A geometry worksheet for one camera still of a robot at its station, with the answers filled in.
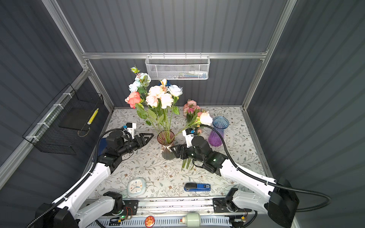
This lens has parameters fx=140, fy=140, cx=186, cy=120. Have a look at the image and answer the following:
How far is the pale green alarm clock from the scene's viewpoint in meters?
0.78

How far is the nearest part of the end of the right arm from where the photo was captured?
576 mm

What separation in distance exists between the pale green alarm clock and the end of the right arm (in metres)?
0.29
